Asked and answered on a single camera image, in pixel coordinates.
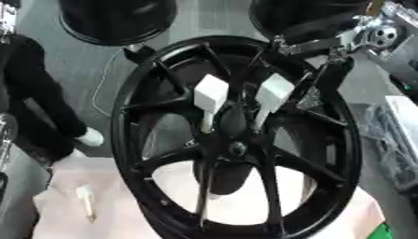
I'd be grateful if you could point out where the white pin with flat head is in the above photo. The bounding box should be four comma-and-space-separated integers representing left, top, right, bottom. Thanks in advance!
249, 72, 298, 134
192, 73, 230, 134
73, 184, 100, 223

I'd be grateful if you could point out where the black spoked wheel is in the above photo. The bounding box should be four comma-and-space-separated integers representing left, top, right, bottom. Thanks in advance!
109, 35, 365, 239

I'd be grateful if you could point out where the black round wheel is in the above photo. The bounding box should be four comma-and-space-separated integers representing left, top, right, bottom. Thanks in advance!
55, 0, 180, 48
248, 0, 379, 45

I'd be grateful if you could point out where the person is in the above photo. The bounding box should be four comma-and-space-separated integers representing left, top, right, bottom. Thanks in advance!
0, 33, 106, 162

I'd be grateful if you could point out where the white box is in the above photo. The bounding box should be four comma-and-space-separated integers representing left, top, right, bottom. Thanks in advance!
383, 94, 418, 143

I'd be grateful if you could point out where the green object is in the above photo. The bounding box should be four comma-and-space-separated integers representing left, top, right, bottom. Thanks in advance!
367, 223, 396, 239

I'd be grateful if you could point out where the thin white cable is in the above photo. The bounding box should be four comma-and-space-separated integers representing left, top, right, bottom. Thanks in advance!
90, 49, 128, 118

